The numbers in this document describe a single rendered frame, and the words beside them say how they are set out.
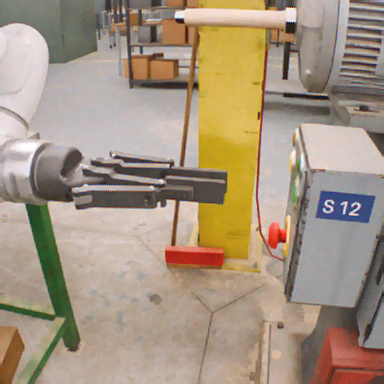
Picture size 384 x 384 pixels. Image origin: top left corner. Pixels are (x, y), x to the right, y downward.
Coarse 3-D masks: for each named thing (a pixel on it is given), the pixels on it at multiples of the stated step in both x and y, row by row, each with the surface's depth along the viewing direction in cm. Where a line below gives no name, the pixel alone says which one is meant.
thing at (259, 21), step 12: (192, 12) 65; (204, 12) 65; (216, 12) 64; (228, 12) 64; (240, 12) 64; (252, 12) 63; (264, 12) 63; (276, 12) 63; (192, 24) 66; (204, 24) 66; (216, 24) 65; (228, 24) 65; (240, 24) 64; (252, 24) 64; (264, 24) 64; (276, 24) 63
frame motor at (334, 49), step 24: (312, 0) 54; (336, 0) 50; (360, 0) 50; (312, 24) 54; (336, 24) 52; (360, 24) 52; (312, 48) 56; (336, 48) 54; (360, 48) 54; (312, 72) 59; (336, 72) 57; (360, 72) 57; (336, 96) 63; (360, 96) 62
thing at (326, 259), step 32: (320, 128) 51; (352, 128) 51; (320, 160) 41; (352, 160) 41; (320, 192) 40; (352, 192) 40; (288, 224) 51; (320, 224) 42; (352, 224) 42; (288, 256) 49; (320, 256) 44; (352, 256) 44; (288, 288) 48; (320, 288) 47; (352, 288) 46
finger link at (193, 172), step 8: (176, 168) 47; (184, 168) 47; (192, 168) 47; (200, 168) 47; (208, 168) 47; (184, 176) 47; (192, 176) 47; (200, 176) 47; (208, 176) 47; (216, 176) 47; (224, 176) 46
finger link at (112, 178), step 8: (88, 168) 46; (96, 168) 47; (104, 176) 46; (112, 176) 46; (120, 176) 46; (128, 176) 46; (112, 184) 46; (120, 184) 46; (128, 184) 45; (136, 184) 45; (144, 184) 45; (152, 184) 44; (160, 184) 44
